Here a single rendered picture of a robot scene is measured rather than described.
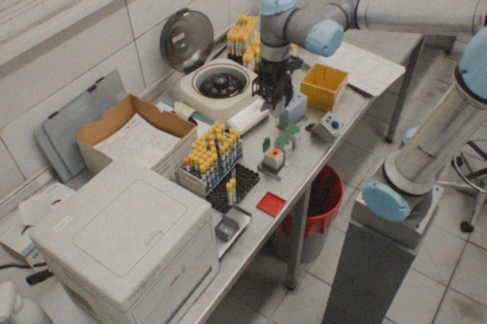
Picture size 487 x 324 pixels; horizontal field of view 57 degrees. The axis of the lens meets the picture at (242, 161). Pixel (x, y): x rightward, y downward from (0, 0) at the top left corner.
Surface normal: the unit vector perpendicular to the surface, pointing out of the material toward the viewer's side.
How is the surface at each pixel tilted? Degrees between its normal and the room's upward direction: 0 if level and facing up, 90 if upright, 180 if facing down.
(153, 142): 1
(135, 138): 1
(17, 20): 94
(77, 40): 90
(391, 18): 84
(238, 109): 90
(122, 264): 0
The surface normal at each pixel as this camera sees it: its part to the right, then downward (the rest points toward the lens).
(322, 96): -0.50, 0.64
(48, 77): 0.82, 0.41
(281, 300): -0.02, -0.67
